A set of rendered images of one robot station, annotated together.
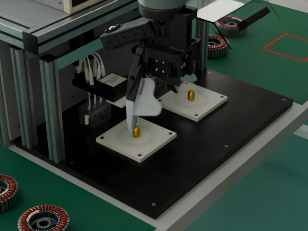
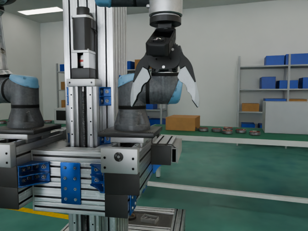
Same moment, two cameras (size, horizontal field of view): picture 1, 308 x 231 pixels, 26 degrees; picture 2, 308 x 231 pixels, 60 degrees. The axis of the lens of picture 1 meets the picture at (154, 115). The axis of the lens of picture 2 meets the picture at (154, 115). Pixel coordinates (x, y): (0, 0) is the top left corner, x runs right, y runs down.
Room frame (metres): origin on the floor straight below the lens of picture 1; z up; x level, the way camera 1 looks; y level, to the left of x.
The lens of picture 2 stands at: (1.19, 0.55, 1.19)
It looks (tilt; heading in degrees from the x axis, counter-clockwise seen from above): 5 degrees down; 249
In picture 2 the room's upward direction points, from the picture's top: straight up
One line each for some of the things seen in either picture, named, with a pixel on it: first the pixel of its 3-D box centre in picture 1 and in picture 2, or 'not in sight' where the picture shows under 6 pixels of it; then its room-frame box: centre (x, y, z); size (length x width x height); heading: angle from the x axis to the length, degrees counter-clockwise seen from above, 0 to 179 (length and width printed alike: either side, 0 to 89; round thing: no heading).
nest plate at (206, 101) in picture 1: (190, 100); not in sight; (1.63, -0.11, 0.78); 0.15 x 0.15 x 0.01; 51
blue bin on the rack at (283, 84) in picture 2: not in sight; (286, 85); (-3.62, -3.92, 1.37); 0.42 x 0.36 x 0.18; 54
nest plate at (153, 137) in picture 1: (136, 137); not in sight; (1.45, 0.05, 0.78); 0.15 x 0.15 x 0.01; 51
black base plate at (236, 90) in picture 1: (160, 121); not in sight; (1.55, -0.02, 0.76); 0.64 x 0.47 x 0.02; 141
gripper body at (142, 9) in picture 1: (166, 40); (165, 46); (0.95, -0.02, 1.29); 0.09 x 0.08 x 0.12; 60
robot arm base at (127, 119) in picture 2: not in sight; (132, 117); (0.88, -0.52, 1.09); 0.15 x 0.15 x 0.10
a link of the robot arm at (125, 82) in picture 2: not in sight; (133, 89); (0.88, -0.52, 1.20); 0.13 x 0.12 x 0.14; 157
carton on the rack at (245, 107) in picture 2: not in sight; (250, 107); (-3.05, -4.39, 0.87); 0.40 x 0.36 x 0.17; 51
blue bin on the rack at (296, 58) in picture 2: not in sight; (295, 60); (-3.73, -3.83, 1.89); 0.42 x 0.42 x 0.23; 50
